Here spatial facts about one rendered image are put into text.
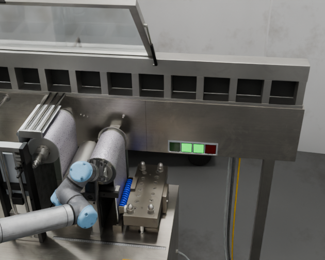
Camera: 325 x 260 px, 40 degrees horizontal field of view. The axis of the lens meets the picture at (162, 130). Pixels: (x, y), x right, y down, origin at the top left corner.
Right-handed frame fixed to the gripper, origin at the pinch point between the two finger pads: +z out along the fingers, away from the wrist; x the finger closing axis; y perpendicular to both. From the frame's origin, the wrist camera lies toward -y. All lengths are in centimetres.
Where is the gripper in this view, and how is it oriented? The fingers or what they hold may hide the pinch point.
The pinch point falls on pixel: (101, 179)
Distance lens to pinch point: 198.0
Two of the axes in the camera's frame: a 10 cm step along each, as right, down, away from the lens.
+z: 1.1, 1.3, 9.9
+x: -9.9, -0.6, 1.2
